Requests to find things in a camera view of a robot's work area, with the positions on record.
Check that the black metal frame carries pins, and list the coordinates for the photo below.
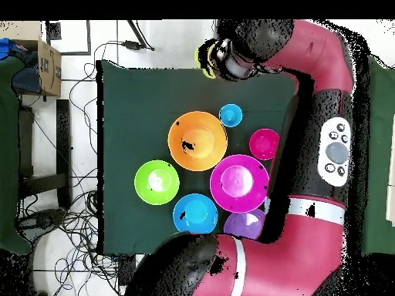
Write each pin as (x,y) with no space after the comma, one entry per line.
(63,138)

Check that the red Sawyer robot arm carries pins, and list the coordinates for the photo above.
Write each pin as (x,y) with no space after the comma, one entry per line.
(308,246)

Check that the green cloth covered table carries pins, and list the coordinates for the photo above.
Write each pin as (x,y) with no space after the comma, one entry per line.
(7,154)
(381,154)

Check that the blue bowl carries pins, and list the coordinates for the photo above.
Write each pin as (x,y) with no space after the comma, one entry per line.
(200,215)

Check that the large orange bowl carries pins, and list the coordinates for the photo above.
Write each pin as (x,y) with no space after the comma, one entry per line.
(209,148)

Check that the dark green table cloth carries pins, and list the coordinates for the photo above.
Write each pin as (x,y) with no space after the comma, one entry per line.
(129,92)

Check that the yellow cup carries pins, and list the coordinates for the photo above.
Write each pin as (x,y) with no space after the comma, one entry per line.
(197,61)

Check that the cardboard box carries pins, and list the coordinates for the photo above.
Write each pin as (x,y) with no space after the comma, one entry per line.
(49,67)

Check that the black power adapter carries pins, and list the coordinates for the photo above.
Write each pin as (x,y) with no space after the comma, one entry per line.
(132,45)

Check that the small red bowl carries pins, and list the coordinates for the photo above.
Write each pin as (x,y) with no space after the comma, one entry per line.
(264,145)

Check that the black tripod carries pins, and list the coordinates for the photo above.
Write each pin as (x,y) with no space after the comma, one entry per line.
(136,32)

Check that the blue cup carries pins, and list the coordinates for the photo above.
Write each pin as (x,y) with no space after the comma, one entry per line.
(230,115)

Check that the black pedestal foot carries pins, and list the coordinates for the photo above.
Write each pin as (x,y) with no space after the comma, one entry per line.
(40,222)

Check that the large magenta bowl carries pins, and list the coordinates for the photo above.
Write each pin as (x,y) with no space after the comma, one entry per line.
(239,197)

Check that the purple bowl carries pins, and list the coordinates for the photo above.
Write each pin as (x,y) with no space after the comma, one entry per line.
(243,225)

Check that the blue cloth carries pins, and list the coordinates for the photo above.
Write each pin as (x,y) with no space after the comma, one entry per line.
(4,47)

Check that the green bowl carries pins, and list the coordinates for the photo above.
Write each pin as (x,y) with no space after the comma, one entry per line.
(143,185)

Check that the dark blue bag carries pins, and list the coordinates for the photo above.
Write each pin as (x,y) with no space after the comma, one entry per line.
(26,80)

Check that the black power strip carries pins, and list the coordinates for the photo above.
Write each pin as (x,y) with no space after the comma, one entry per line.
(126,268)

